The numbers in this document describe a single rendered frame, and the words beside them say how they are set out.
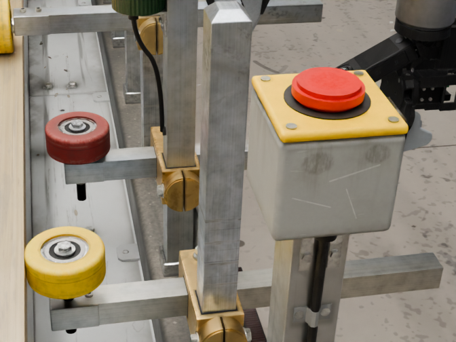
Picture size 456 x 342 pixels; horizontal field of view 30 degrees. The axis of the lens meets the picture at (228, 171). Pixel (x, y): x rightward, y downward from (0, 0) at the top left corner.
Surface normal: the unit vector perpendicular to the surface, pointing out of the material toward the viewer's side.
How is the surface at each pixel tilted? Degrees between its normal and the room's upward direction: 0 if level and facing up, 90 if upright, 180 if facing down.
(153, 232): 0
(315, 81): 0
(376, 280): 90
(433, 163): 0
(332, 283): 90
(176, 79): 90
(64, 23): 90
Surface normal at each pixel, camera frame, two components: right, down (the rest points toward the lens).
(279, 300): -0.98, 0.07
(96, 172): 0.20, 0.53
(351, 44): 0.04, -0.84
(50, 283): -0.18, 0.52
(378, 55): -0.46, -0.71
